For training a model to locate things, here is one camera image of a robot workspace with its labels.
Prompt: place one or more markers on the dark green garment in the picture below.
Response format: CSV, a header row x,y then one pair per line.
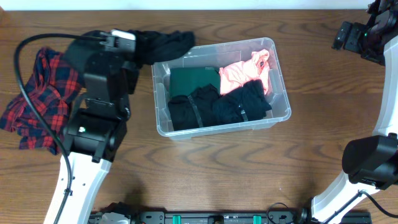
x,y
183,81

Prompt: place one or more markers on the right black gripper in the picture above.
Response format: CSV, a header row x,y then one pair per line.
x,y
359,31

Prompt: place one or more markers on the clear plastic storage bin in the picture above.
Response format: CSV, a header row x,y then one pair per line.
x,y
221,55

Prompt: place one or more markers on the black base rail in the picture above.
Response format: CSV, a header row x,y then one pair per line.
x,y
123,213

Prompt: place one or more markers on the pink garment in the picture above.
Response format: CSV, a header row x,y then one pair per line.
x,y
237,74

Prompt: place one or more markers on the dark navy garment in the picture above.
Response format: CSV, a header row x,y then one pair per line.
x,y
246,103

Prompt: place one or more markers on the black garment with band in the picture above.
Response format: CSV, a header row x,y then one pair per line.
x,y
194,110

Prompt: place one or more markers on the red plaid flannel shirt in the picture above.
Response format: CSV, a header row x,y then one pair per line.
x,y
52,88

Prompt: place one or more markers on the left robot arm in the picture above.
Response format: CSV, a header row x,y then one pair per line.
x,y
93,134

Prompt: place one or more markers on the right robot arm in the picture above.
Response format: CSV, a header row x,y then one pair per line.
x,y
369,165

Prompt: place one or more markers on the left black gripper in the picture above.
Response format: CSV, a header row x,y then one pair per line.
x,y
130,65

